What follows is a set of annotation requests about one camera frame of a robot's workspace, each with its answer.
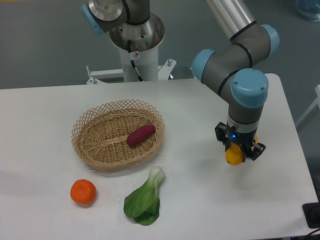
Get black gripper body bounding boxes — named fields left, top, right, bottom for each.
left=224, top=124, right=257, bottom=153

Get green bok choy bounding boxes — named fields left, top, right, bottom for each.
left=123, top=166, right=166, bottom=226

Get black cable on pedestal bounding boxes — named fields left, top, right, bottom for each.
left=127, top=39, right=145, bottom=82

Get black device at edge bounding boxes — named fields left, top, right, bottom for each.
left=302, top=202, right=320, bottom=229

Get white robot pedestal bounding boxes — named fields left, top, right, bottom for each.
left=85, top=12, right=178, bottom=85

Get woven wicker basket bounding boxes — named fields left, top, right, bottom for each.
left=71, top=99, right=165, bottom=169

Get orange tangerine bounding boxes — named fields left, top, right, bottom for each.
left=70, top=179, right=97, bottom=205

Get white frame at right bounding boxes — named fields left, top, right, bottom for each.
left=295, top=84, right=320, bottom=131

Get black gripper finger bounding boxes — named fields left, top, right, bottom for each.
left=243, top=142, right=266, bottom=162
left=214, top=122, right=232, bottom=152

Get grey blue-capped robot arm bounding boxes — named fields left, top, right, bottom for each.
left=81, top=0, right=280, bottom=161

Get purple sweet potato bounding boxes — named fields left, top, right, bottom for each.
left=126, top=124, right=156, bottom=147

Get blue object top right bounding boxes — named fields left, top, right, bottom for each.
left=295, top=0, right=320, bottom=22

